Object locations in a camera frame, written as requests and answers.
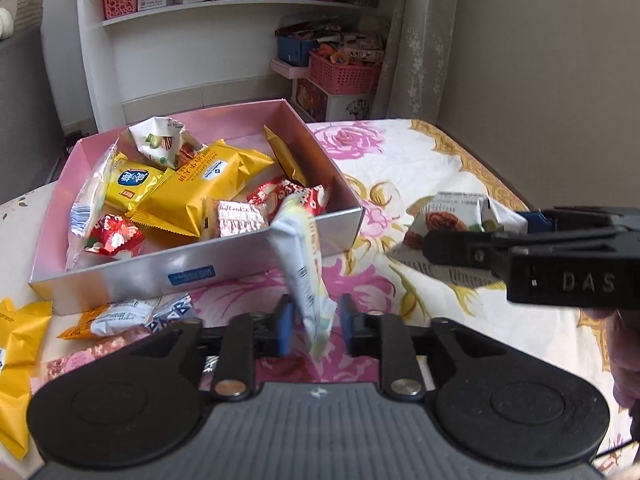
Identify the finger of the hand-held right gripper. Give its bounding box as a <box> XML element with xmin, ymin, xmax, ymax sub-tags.
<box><xmin>421</xmin><ymin>226</ymin><xmax>640</xmax><ymax>282</ymax></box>
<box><xmin>524</xmin><ymin>206</ymin><xmax>640</xmax><ymax>234</ymax></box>

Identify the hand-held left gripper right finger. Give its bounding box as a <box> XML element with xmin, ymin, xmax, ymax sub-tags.
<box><xmin>339</xmin><ymin>293</ymin><xmax>532</xmax><ymax>403</ymax></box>

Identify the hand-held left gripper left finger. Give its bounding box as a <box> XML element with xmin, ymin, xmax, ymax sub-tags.
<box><xmin>106</xmin><ymin>294</ymin><xmax>297</xmax><ymax>403</ymax></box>

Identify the white nut snack packet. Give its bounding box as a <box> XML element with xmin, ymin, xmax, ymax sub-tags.
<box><xmin>386</xmin><ymin>191</ymin><xmax>529</xmax><ymax>289</ymax></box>
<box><xmin>126</xmin><ymin>115</ymin><xmax>207</xmax><ymax>169</ymax></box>

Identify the cream white snack packet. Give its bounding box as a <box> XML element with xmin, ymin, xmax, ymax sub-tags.
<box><xmin>269</xmin><ymin>194</ymin><xmax>337</xmax><ymax>362</ymax></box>

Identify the pink cardboard box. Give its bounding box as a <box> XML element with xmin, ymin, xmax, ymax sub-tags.
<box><xmin>27</xmin><ymin>98</ymin><xmax>367</xmax><ymax>317</ymax></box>

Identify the red snack packet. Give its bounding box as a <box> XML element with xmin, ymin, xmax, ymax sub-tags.
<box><xmin>81</xmin><ymin>212</ymin><xmax>147</xmax><ymax>262</ymax></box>
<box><xmin>246</xmin><ymin>176</ymin><xmax>329</xmax><ymax>222</ymax></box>

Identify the person's right hand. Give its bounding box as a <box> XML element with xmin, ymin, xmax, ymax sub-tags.
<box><xmin>610</xmin><ymin>306</ymin><xmax>640</xmax><ymax>409</ymax></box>

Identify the blue white zigzag packet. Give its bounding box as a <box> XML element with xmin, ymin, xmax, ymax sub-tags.
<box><xmin>144</xmin><ymin>293</ymin><xmax>197</xmax><ymax>334</ymax></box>

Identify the silver pink foil packet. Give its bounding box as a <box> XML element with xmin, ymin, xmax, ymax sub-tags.
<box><xmin>204</xmin><ymin>199</ymin><xmax>269</xmax><ymax>240</ymax></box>

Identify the large yellow snack packet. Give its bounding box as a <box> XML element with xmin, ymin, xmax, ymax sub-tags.
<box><xmin>126</xmin><ymin>139</ymin><xmax>277</xmax><ymax>239</ymax></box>
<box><xmin>0</xmin><ymin>297</ymin><xmax>54</xmax><ymax>461</ymax></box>

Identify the gold snack packet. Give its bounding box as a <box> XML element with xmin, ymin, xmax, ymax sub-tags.
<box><xmin>263</xmin><ymin>124</ymin><xmax>309</xmax><ymax>187</ymax></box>

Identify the orange and white packet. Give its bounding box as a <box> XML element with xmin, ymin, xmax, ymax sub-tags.
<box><xmin>56</xmin><ymin>299</ymin><xmax>162</xmax><ymax>342</ymax></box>

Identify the printed cardboard box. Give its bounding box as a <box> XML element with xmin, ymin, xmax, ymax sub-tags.
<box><xmin>292</xmin><ymin>77</ymin><xmax>377</xmax><ymax>122</ymax></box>

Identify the pink peanut bar packet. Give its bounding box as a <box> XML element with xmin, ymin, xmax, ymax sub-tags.
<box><xmin>42</xmin><ymin>337</ymin><xmax>128</xmax><ymax>378</ymax></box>

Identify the large pink plastic basket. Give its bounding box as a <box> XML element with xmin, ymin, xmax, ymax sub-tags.
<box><xmin>307</xmin><ymin>49</ymin><xmax>384</xmax><ymax>97</ymax></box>

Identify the yellow packet with blue circle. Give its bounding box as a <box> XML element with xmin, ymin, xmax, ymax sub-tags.
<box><xmin>104</xmin><ymin>152</ymin><xmax>167</xmax><ymax>212</ymax></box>

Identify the patterned beige curtain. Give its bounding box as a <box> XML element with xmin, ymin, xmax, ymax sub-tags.
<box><xmin>374</xmin><ymin>0</ymin><xmax>462</xmax><ymax>124</ymax></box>

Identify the clear rice cake packet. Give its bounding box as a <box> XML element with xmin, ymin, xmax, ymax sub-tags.
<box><xmin>66</xmin><ymin>144</ymin><xmax>119</xmax><ymax>272</ymax></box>

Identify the white tray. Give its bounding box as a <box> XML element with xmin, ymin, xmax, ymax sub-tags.
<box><xmin>269</xmin><ymin>57</ymin><xmax>312</xmax><ymax>81</ymax></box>

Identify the blue storage box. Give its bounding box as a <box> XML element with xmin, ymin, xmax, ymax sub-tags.
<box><xmin>274</xmin><ymin>34</ymin><xmax>322</xmax><ymax>68</ymax></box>

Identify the white shelf unit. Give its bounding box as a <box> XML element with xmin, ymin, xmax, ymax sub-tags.
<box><xmin>75</xmin><ymin>0</ymin><xmax>407</xmax><ymax>134</ymax></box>

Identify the grey sofa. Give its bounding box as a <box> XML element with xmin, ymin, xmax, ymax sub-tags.
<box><xmin>0</xmin><ymin>24</ymin><xmax>67</xmax><ymax>207</ymax></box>

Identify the small pink perforated basket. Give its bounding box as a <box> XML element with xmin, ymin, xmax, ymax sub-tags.
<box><xmin>102</xmin><ymin>0</ymin><xmax>139</xmax><ymax>21</ymax></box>

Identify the black cable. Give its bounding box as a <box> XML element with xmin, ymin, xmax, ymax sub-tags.
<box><xmin>594</xmin><ymin>437</ymin><xmax>640</xmax><ymax>462</ymax></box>

